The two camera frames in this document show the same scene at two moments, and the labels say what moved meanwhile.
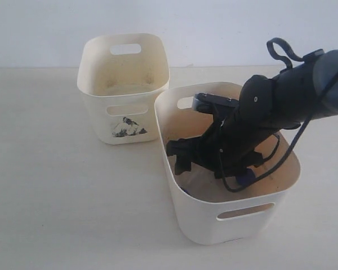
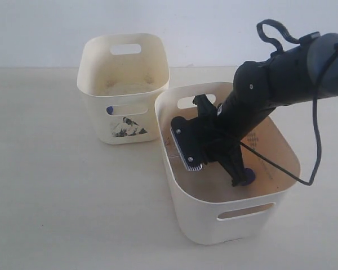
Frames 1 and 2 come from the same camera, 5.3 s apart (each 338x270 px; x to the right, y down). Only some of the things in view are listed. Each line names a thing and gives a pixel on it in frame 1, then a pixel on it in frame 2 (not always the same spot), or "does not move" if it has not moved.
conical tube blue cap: [184, 190] → [110, 110]
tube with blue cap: [247, 178] does not move
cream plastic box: [119, 76] does not move
